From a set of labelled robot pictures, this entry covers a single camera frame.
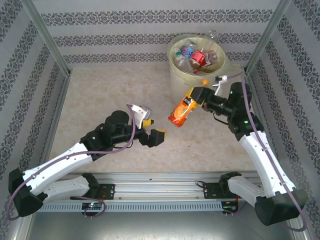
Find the orange juice bottle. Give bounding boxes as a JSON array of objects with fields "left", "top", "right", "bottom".
[{"left": 167, "top": 78, "right": 209, "bottom": 128}]

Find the red label bottle red cap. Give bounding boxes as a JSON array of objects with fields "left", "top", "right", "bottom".
[{"left": 189, "top": 49, "right": 211, "bottom": 68}]

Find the white ribbed plastic bin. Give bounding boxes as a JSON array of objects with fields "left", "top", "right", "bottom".
[{"left": 169, "top": 33, "right": 230, "bottom": 106}]

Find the yellow-green plastic bin liner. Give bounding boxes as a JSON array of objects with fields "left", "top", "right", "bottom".
[{"left": 167, "top": 33, "right": 230, "bottom": 85}]

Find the small controller board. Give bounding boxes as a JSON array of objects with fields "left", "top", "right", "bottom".
[
  {"left": 222, "top": 201, "right": 240, "bottom": 213},
  {"left": 81, "top": 201, "right": 104, "bottom": 210}
]

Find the grey metal panel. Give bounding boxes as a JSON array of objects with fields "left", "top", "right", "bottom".
[{"left": 23, "top": 199, "right": 310, "bottom": 240}]

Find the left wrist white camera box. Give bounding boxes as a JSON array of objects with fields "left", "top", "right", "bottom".
[{"left": 131, "top": 104, "right": 154, "bottom": 121}]

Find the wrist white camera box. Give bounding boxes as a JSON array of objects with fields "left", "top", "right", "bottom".
[
  {"left": 131, "top": 104, "right": 154, "bottom": 121},
  {"left": 212, "top": 74, "right": 229, "bottom": 96}
]

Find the aluminium side rail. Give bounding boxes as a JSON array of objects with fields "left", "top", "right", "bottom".
[
  {"left": 33, "top": 71, "right": 73, "bottom": 183},
  {"left": 243, "top": 71, "right": 286, "bottom": 181}
]

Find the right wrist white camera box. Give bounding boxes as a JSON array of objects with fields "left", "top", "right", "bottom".
[{"left": 212, "top": 74, "right": 229, "bottom": 96}]

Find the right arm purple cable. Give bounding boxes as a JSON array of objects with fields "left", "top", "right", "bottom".
[{"left": 223, "top": 71, "right": 308, "bottom": 233}]

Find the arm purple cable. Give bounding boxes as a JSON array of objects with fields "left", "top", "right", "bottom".
[
  {"left": 223, "top": 71, "right": 308, "bottom": 233},
  {"left": 6, "top": 103, "right": 138, "bottom": 221}
]

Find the aluminium rail beam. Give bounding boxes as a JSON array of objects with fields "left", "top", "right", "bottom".
[{"left": 23, "top": 171, "right": 293, "bottom": 201}]

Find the aluminium frame post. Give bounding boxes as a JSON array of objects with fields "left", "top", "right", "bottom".
[
  {"left": 21, "top": 0, "right": 73, "bottom": 76},
  {"left": 243, "top": 0, "right": 293, "bottom": 75}
]

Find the slotted grey cable duct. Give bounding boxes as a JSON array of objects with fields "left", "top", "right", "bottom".
[{"left": 33, "top": 201, "right": 223, "bottom": 213}]

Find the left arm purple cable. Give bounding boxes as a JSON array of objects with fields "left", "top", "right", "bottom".
[{"left": 6, "top": 103, "right": 138, "bottom": 221}]

